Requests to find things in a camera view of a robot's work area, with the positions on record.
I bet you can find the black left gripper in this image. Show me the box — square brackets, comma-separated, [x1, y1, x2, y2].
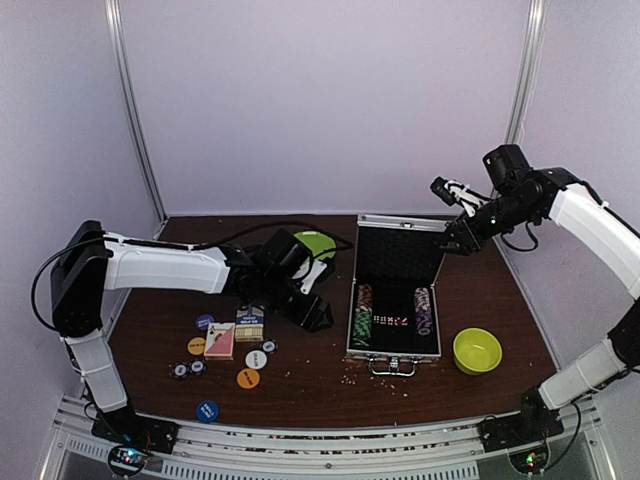
[259, 271, 335, 334]

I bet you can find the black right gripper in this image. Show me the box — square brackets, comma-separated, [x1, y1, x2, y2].
[435, 190, 538, 256]

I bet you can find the white dealer button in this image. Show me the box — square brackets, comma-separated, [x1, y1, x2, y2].
[245, 349, 269, 370]

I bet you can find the red card deck box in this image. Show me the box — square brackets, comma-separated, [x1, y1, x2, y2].
[204, 322, 235, 360]

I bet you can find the aluminium poker case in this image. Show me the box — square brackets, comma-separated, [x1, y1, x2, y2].
[346, 214, 449, 378]

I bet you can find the orange big blind button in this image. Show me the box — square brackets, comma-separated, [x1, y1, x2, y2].
[236, 368, 261, 390]

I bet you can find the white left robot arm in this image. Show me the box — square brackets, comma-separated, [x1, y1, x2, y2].
[30, 220, 334, 444]

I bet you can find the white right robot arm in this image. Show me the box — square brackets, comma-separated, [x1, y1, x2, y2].
[431, 144, 639, 442]

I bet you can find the dark poker chip by dealer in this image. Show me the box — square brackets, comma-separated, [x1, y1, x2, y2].
[261, 339, 278, 355]

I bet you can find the purple poker chip stack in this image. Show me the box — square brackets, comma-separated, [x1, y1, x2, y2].
[414, 287, 434, 336]

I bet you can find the green plate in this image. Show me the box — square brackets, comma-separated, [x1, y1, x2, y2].
[294, 230, 337, 261]

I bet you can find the purple small blind button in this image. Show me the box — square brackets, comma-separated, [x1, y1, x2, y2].
[196, 314, 215, 332]

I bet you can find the red-black poker chip stack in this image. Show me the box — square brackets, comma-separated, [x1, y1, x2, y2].
[356, 284, 373, 311]

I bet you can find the green poker chip stack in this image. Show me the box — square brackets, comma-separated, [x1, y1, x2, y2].
[352, 309, 373, 348]

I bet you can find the orange button left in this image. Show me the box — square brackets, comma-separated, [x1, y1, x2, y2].
[187, 337, 206, 356]

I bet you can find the row of red dice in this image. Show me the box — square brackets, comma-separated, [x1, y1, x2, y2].
[373, 315, 409, 327]

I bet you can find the green bowl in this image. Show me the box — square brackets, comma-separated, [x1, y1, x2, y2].
[453, 327, 503, 376]

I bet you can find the dark poker chip leftmost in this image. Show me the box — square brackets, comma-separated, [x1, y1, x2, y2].
[171, 363, 189, 379]

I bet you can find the blue small blind button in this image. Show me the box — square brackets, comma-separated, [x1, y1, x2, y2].
[196, 400, 220, 424]

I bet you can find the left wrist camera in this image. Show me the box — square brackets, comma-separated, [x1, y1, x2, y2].
[264, 228, 310, 278]

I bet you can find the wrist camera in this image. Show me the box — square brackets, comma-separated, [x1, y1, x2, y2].
[264, 228, 310, 278]
[430, 177, 486, 216]

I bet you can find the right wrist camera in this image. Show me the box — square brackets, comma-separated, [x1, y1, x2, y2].
[430, 177, 486, 216]

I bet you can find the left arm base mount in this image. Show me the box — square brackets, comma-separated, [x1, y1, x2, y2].
[91, 411, 179, 454]

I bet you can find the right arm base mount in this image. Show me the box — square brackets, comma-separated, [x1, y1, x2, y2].
[478, 413, 564, 453]

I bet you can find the aluminium corner post right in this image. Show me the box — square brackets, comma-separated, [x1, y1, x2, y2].
[504, 0, 547, 144]

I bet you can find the aluminium corner post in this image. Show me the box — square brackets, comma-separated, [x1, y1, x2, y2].
[104, 0, 168, 224]
[504, 0, 547, 144]

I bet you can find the aluminium front rail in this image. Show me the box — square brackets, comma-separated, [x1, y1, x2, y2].
[36, 396, 622, 479]

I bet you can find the aluminium corner post left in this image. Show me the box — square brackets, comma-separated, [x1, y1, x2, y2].
[104, 0, 168, 224]

